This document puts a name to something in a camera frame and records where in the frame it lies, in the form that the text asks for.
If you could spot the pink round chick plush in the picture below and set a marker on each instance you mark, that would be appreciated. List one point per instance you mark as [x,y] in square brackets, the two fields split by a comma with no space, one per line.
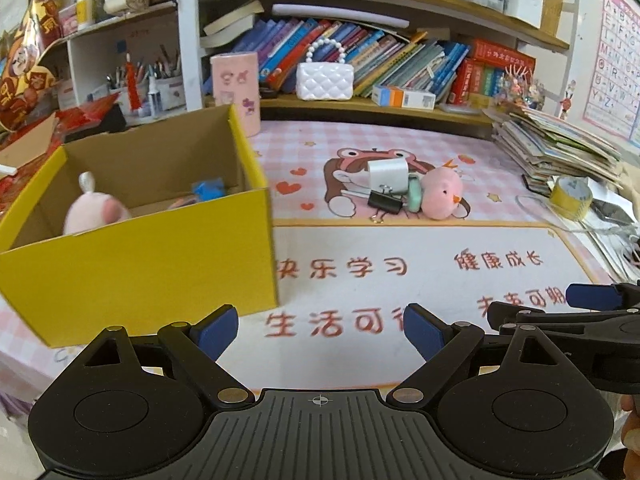
[442,191]

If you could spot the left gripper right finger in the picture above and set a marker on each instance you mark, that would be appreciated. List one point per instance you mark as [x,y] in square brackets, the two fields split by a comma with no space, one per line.
[448,351]

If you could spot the black binder clip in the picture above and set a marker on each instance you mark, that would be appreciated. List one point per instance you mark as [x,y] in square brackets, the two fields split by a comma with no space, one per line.
[383,201]

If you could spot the blue packet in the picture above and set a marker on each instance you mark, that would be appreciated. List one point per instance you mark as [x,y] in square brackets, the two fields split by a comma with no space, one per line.
[207,190]

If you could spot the stack of magazines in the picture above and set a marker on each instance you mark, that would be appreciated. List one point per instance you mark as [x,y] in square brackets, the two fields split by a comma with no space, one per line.
[545,147]

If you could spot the white charger block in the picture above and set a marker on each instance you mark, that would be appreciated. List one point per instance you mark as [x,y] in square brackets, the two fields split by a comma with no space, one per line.
[389,176]

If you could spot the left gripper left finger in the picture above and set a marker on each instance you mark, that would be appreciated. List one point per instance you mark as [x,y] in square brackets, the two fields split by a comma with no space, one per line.
[193,351]

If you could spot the pink pig plush toy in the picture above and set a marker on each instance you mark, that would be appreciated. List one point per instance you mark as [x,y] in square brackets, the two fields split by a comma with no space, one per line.
[93,209]

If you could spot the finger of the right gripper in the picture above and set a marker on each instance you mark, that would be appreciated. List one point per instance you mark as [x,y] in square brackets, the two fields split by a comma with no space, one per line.
[621,296]

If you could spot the yellow tape roll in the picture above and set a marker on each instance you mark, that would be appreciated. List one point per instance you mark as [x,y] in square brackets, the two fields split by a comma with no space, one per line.
[571,197]

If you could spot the wooden bookshelf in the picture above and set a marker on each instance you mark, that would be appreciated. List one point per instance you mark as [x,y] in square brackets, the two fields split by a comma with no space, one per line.
[410,44]

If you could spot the orange white small box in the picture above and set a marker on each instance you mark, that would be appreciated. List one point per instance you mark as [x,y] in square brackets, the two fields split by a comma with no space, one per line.
[395,97]

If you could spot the yellow cardboard box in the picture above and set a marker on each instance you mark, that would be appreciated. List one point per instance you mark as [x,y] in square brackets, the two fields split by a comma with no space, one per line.
[176,259]

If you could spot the white quilted pearl purse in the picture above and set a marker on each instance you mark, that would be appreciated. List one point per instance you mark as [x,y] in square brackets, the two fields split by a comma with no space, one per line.
[325,81]

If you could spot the alphabet wall poster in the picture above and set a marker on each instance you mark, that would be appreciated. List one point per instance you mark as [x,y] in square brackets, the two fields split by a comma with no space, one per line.
[613,97]

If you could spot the pink cylindrical cup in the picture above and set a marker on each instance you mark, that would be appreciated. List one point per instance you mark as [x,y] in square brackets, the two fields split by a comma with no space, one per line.
[235,81]

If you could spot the red gold fortune god decoration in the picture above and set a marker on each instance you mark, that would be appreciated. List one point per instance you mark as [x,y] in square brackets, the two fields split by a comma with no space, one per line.
[24,78]

